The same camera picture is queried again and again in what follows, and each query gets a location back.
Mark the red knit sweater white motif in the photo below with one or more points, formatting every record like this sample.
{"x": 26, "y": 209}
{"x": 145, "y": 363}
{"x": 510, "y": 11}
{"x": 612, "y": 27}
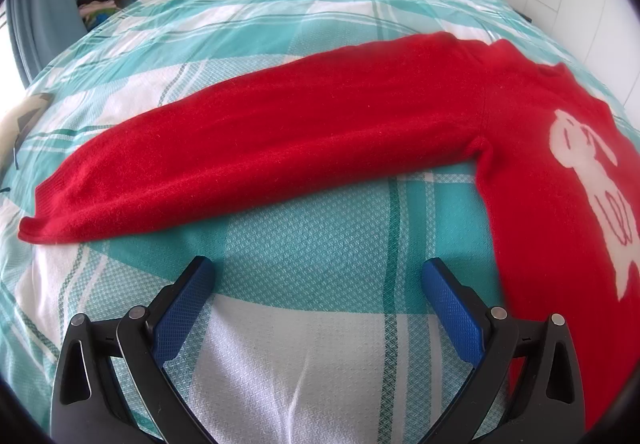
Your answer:
{"x": 559, "y": 181}

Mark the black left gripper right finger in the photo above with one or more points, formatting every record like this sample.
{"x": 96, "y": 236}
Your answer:
{"x": 546, "y": 405}

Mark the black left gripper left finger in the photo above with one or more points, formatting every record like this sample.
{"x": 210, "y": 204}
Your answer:
{"x": 88, "y": 404}

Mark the white wardrobe with handles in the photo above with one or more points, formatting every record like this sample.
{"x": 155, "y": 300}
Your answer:
{"x": 603, "y": 35}

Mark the teal white plaid bedspread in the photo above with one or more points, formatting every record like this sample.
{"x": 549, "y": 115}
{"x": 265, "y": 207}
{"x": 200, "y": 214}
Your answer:
{"x": 317, "y": 331}

